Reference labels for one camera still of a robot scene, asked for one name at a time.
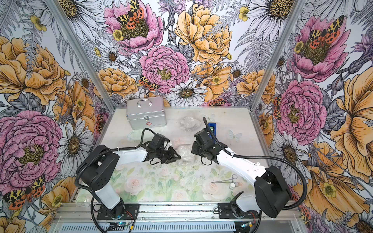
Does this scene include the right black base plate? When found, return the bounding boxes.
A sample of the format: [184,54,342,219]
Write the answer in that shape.
[218,203,259,219]

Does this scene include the silver aluminium case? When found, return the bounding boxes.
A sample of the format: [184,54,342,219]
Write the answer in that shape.
[126,97,167,130]

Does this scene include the aluminium front rail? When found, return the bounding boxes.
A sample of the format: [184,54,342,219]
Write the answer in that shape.
[52,201,301,222]

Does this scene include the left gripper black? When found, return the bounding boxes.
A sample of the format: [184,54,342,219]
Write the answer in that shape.
[155,147,180,164]

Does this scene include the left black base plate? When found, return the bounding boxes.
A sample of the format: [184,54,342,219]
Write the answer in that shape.
[97,203,140,220]

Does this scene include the blue tape dispenser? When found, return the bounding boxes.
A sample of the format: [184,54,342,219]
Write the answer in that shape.
[208,122,217,142]

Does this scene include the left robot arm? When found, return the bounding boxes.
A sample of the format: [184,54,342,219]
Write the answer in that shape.
[75,134,181,219]

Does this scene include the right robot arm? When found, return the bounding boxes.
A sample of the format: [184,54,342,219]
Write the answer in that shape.
[191,129,291,218]

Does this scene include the clear bubble wrap sheet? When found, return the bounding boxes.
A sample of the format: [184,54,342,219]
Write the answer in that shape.
[180,116,201,132]
[176,144,196,165]

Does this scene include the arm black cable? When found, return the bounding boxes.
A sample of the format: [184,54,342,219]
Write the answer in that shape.
[202,117,308,233]
[75,128,159,233]

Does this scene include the silver scissors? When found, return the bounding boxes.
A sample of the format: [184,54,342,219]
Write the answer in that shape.
[212,174,238,185]

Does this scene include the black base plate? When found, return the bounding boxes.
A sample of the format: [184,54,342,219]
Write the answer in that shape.
[97,203,140,220]
[218,203,259,219]

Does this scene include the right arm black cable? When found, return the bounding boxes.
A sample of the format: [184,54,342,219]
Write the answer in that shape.
[202,117,308,233]

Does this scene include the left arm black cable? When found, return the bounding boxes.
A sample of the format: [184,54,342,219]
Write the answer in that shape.
[75,128,159,233]

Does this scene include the small white tape roll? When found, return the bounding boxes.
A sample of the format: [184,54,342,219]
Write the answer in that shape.
[229,182,240,190]

